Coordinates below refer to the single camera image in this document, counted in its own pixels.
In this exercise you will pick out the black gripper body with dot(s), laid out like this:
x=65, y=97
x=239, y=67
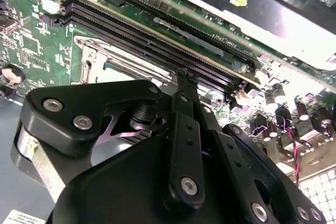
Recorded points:
x=118, y=192

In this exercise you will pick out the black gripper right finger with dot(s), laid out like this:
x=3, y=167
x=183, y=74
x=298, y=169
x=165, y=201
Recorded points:
x=223, y=137

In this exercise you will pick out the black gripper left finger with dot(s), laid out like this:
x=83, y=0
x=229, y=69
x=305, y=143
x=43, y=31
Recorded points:
x=78, y=99

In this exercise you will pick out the metal socket cover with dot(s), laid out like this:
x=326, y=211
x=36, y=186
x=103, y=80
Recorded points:
x=88, y=64

